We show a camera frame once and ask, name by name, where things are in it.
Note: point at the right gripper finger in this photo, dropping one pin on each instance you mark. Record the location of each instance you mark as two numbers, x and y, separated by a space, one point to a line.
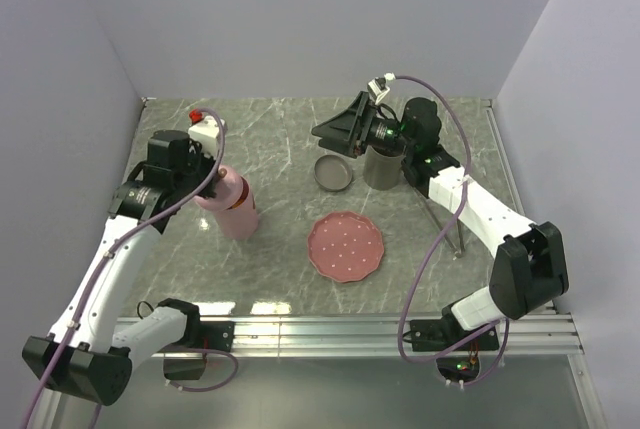
346 124
345 147

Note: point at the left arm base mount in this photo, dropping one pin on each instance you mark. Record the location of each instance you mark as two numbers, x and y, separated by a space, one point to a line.
204 361

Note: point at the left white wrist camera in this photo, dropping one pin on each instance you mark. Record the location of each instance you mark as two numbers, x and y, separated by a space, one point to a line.
205 130

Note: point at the pink container lid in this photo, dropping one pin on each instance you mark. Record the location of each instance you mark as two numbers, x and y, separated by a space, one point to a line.
231 191

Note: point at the pink dotted plate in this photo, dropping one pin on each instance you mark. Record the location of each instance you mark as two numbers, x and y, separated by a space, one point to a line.
345 246

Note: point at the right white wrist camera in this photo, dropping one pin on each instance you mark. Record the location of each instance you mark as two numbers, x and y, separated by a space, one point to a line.
378 88

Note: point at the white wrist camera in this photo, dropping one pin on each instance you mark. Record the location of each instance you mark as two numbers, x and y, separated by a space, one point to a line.
205 130
378 88

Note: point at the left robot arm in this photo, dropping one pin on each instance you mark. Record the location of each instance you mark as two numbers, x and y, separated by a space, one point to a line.
84 355

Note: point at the metal food tongs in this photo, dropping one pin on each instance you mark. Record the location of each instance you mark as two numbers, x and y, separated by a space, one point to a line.
454 237

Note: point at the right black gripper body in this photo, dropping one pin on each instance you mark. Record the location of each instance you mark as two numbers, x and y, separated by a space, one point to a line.
378 133

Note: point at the pink cylindrical container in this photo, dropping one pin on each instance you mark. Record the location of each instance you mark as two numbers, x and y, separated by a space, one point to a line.
240 220

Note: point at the aluminium mounting rail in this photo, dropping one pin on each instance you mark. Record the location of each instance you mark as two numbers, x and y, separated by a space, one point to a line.
345 372

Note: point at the grey container lid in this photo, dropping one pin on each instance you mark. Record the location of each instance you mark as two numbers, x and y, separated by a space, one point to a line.
332 173

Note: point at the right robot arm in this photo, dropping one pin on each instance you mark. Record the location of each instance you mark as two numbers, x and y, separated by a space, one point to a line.
529 264

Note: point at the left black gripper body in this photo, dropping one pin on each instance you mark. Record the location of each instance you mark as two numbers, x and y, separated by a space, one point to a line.
201 167

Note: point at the grey cylindrical container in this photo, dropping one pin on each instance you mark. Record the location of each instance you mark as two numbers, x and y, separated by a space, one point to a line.
382 170

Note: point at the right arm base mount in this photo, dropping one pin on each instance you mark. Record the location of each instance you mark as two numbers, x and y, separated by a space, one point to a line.
437 336

